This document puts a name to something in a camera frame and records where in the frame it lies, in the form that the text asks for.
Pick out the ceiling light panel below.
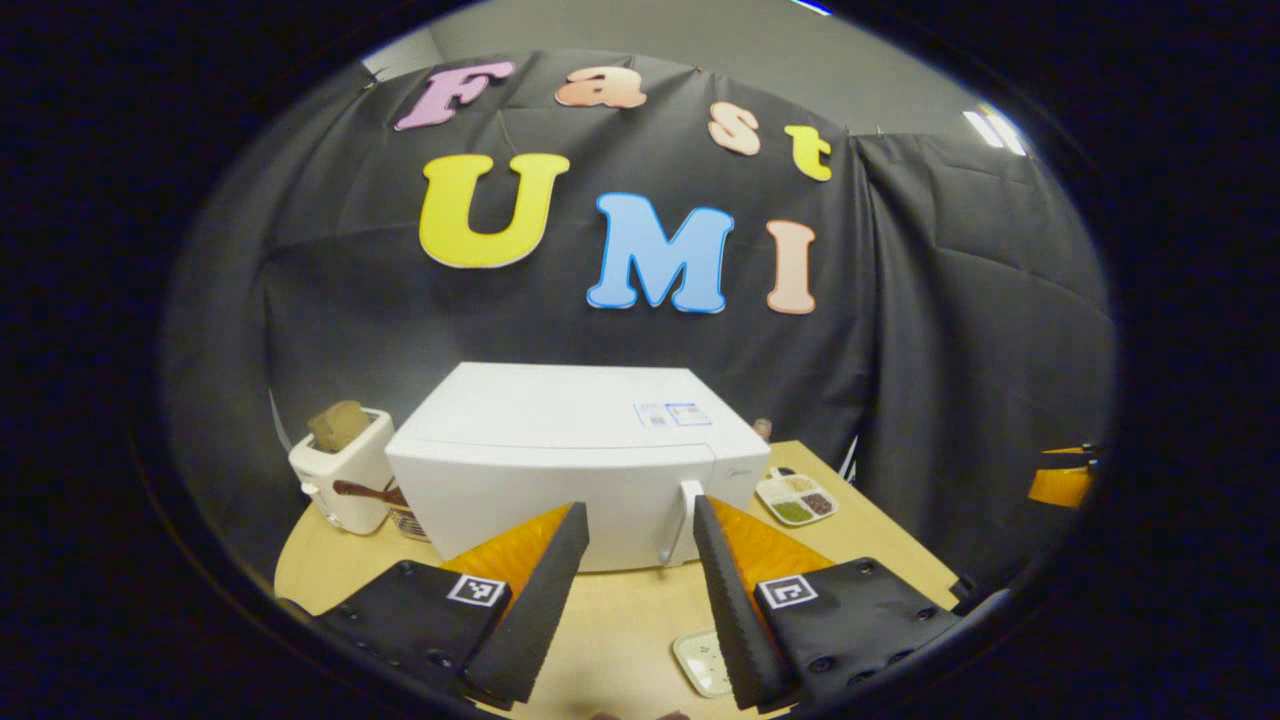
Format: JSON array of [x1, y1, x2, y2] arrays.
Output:
[[962, 103, 1029, 158]]

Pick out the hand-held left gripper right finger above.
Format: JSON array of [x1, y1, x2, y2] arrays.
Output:
[[692, 494, 963, 711]]

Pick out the white microwave oven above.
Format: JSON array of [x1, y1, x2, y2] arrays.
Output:
[[385, 362, 773, 573]]

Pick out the brown bread slice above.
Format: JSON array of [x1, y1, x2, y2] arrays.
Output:
[[307, 400, 371, 453]]

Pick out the white toaster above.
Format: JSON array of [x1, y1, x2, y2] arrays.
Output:
[[288, 408, 396, 536]]

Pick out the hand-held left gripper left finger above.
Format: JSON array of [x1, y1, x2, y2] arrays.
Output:
[[315, 502, 591, 711]]

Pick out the square food plate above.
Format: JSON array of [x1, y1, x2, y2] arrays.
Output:
[[672, 628, 736, 699]]

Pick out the divided seasoning tray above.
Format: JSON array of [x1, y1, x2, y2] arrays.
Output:
[[755, 468, 839, 526]]

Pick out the brown wooden spoon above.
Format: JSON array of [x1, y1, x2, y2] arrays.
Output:
[[333, 480, 409, 506]]

